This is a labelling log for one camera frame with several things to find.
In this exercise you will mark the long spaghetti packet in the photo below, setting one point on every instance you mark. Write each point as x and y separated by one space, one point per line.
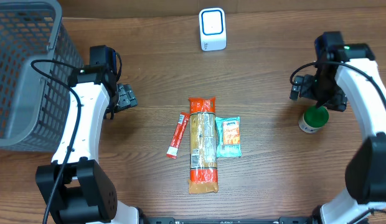
203 146

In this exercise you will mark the grey plastic shopping basket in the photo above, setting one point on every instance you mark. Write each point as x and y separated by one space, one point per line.
33 109

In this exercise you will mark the red snack packet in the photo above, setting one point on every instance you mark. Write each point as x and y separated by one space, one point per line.
178 135

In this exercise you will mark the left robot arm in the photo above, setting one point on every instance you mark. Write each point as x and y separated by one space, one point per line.
74 186

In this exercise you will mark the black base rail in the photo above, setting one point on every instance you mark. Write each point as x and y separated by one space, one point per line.
280 220

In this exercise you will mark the white barcode scanner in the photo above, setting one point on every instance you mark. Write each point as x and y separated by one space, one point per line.
212 29

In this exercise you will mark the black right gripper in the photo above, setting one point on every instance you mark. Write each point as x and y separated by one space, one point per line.
299 88

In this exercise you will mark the green lidded jar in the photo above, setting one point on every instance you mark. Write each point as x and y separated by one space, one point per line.
314 119

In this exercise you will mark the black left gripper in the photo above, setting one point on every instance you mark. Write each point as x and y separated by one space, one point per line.
126 97

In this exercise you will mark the teal tissue packet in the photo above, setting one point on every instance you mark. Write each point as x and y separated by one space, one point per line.
222 149

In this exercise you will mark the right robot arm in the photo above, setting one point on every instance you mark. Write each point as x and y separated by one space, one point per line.
347 74

